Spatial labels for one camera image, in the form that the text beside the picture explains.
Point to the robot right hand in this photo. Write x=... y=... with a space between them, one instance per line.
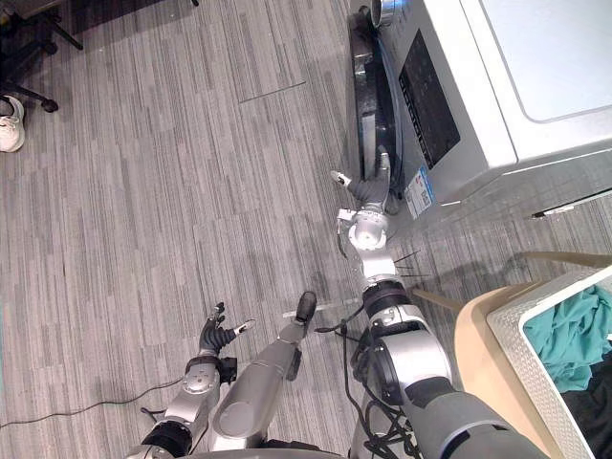
x=370 y=190

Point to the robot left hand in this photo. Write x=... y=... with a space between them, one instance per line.
x=215 y=337

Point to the robot right arm silver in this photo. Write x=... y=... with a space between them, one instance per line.
x=411 y=363

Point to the robot left arm silver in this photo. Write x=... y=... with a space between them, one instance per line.
x=193 y=399

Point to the washing machine round door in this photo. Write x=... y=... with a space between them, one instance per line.
x=370 y=95

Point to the silver front-load washing machine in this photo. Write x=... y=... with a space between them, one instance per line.
x=487 y=86

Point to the white woven laundry basket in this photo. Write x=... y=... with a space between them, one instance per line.
x=521 y=354

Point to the white energy label sticker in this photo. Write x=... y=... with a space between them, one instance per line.
x=419 y=191

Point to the light wooden stool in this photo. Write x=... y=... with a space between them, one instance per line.
x=483 y=363

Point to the teal garment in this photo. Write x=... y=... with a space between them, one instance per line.
x=569 y=334

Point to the person's white shoe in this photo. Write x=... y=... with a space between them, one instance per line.
x=10 y=126

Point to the black garment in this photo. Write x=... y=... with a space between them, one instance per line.
x=593 y=411

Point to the black office chair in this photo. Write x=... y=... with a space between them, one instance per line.
x=28 y=43

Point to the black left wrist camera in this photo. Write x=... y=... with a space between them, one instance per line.
x=228 y=369

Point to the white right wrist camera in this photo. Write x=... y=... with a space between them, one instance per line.
x=345 y=217

